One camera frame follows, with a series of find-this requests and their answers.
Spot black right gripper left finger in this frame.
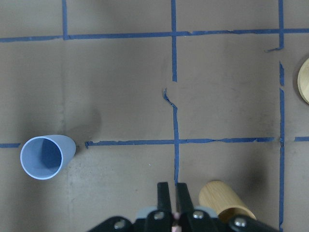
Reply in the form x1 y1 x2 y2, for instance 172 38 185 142
157 182 171 212

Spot wooden cup tree stand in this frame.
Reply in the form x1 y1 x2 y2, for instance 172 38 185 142
297 58 309 104

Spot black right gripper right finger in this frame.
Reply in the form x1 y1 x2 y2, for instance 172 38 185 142
176 183 194 214

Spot light blue plastic cup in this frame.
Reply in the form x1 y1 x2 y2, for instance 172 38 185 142
20 135 76 180

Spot wooden cylinder holder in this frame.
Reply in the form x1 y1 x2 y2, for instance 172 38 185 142
198 180 256 223

